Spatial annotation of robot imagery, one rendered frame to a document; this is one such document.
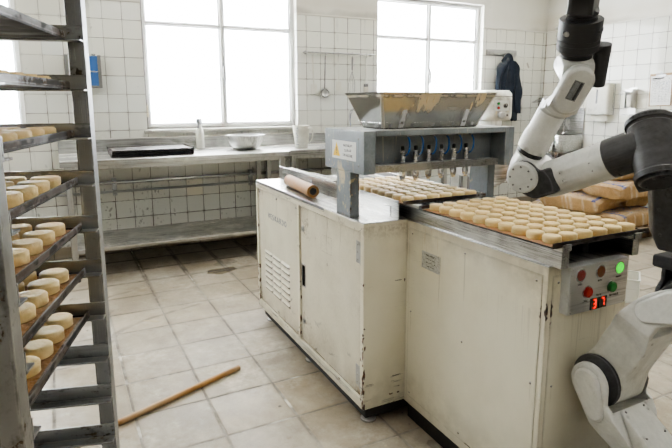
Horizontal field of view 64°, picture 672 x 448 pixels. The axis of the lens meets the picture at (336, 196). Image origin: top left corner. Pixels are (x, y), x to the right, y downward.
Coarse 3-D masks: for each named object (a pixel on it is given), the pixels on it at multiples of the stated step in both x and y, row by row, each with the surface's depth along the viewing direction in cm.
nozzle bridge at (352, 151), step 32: (352, 128) 214; (416, 128) 212; (448, 128) 211; (480, 128) 217; (512, 128) 225; (352, 160) 203; (384, 160) 209; (448, 160) 220; (480, 160) 224; (352, 192) 208
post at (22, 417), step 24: (0, 144) 63; (0, 168) 63; (0, 192) 63; (0, 216) 62; (0, 240) 62; (0, 264) 63; (0, 288) 63; (0, 312) 64; (0, 336) 64; (0, 360) 65; (24, 360) 68; (0, 384) 65; (24, 384) 68; (0, 408) 66; (24, 408) 67; (0, 432) 66; (24, 432) 67
